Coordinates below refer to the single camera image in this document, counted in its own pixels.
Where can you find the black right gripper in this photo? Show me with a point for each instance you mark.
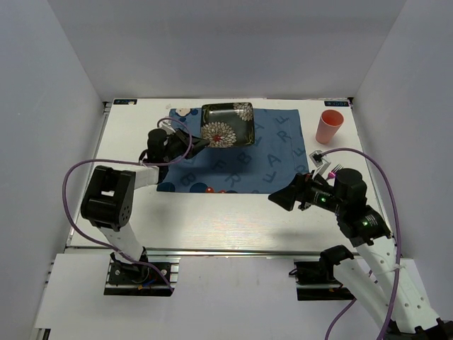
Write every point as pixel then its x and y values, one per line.
pixel 303 185

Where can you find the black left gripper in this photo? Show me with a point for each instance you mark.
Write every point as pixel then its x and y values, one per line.
pixel 197 144

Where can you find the black floral square plate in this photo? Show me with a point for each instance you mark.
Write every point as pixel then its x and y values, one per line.
pixel 227 125

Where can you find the blue cartoon print cloth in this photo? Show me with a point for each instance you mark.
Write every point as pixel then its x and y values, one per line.
pixel 266 166

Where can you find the pink plastic cup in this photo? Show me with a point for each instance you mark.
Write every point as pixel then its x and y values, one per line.
pixel 329 123

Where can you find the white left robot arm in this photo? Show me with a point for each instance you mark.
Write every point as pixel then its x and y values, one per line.
pixel 108 200

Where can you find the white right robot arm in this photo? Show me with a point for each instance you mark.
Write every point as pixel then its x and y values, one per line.
pixel 388 292

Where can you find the silver fork pink band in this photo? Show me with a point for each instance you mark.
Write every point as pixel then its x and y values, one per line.
pixel 332 173

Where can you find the left blue table label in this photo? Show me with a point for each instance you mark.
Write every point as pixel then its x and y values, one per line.
pixel 124 101

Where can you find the blue table label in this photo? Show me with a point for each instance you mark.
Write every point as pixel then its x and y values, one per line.
pixel 124 101
pixel 336 103

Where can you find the right blue table label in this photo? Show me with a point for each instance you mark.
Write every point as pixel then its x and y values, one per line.
pixel 336 103

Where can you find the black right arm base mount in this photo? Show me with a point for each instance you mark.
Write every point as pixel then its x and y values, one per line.
pixel 314 283

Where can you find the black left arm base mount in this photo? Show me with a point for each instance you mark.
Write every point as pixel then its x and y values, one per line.
pixel 131 279

